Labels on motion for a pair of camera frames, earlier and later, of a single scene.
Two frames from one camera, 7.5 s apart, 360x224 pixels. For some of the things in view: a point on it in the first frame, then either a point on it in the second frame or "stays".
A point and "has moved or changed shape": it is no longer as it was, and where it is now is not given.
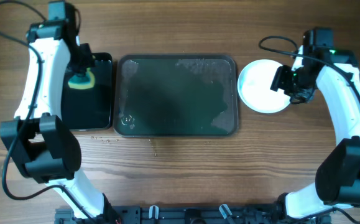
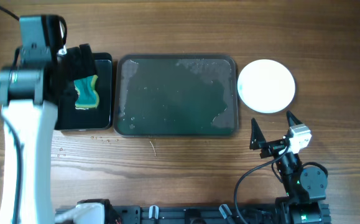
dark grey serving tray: (176, 96) stays
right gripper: (280, 79) -> (257, 139)
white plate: (254, 85) stays
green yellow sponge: (82, 81) has moved or changed shape
